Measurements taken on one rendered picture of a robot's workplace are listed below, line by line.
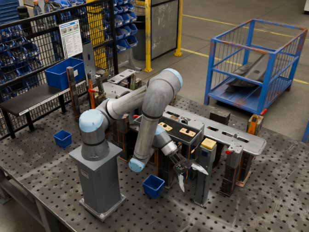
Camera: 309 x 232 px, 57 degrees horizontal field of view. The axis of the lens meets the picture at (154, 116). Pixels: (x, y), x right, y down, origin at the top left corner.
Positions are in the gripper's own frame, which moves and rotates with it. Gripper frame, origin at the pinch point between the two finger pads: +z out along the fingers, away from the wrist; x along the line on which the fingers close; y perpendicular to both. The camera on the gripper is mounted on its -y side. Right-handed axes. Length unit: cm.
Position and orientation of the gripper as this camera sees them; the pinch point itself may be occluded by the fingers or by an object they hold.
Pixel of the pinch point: (196, 183)
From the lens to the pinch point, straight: 150.6
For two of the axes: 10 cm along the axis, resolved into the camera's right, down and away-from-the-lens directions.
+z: 6.0, 7.9, -1.4
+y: -2.0, -0.2, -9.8
